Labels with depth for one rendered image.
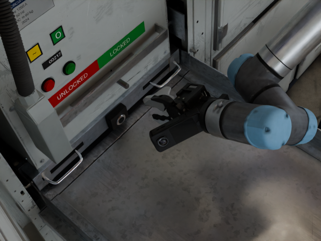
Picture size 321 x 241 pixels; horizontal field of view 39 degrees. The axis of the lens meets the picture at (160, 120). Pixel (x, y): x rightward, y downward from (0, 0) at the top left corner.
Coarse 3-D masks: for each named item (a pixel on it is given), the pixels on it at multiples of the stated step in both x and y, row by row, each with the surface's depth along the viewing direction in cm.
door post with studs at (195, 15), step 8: (184, 0) 117; (192, 0) 114; (200, 0) 117; (184, 8) 122; (192, 8) 116; (200, 8) 119; (184, 16) 124; (192, 16) 119; (200, 16) 121; (192, 24) 121; (200, 24) 124; (192, 32) 123; (200, 32) 126; (192, 40) 126; (200, 40) 128; (184, 48) 132; (192, 48) 127; (200, 48) 131; (200, 56) 134
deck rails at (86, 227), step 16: (192, 64) 130; (192, 80) 130; (208, 80) 130; (224, 80) 124; (240, 96) 124; (304, 144) 116; (320, 144) 114; (320, 160) 113; (64, 208) 110; (80, 224) 107; (96, 240) 105
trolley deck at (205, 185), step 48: (144, 144) 119; (192, 144) 118; (240, 144) 117; (96, 192) 112; (144, 192) 111; (192, 192) 110; (240, 192) 110; (288, 192) 109; (144, 240) 104; (192, 240) 103; (240, 240) 103; (288, 240) 102
